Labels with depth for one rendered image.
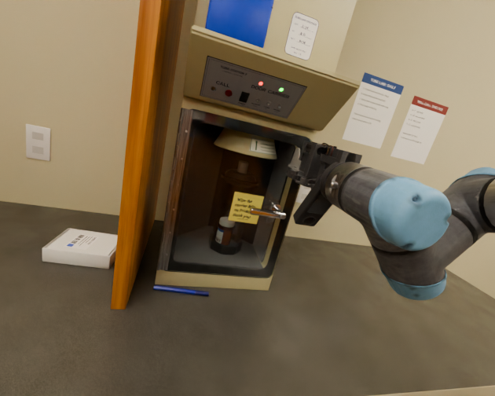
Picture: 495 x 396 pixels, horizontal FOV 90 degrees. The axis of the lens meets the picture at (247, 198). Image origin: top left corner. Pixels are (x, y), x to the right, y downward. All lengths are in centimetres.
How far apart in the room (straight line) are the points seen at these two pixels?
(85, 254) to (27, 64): 64
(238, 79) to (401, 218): 36
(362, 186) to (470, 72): 131
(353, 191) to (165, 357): 45
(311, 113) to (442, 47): 99
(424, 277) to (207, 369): 40
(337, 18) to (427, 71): 82
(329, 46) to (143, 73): 40
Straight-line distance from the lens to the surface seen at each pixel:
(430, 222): 33
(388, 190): 32
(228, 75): 50
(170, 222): 62
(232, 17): 49
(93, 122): 105
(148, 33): 50
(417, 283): 41
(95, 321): 64
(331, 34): 67
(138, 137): 49
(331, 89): 54
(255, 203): 62
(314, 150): 46
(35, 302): 71
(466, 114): 164
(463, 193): 45
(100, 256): 76
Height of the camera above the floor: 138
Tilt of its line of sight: 16 degrees down
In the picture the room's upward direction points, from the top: 14 degrees clockwise
